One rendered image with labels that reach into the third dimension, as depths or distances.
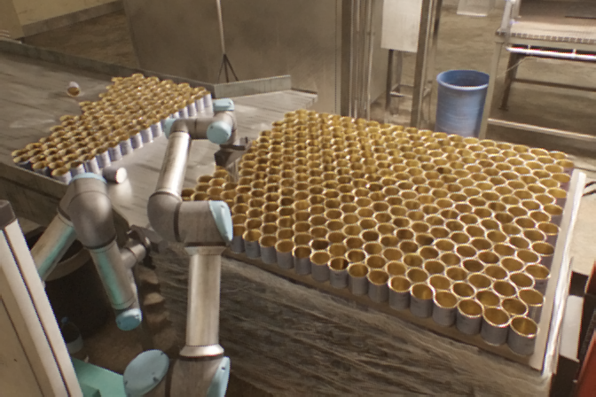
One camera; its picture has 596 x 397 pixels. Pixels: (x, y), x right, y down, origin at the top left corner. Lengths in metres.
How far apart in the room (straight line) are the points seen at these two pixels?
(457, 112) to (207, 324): 3.60
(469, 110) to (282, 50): 1.73
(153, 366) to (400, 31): 3.58
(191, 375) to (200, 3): 4.11
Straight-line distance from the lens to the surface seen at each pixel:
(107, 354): 3.21
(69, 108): 3.38
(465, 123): 4.73
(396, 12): 4.47
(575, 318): 2.15
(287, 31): 4.62
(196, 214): 1.43
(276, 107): 3.02
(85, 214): 1.59
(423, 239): 1.84
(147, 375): 1.47
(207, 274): 1.44
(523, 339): 1.57
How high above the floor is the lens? 2.32
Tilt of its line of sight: 31 degrees down
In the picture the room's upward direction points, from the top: 2 degrees counter-clockwise
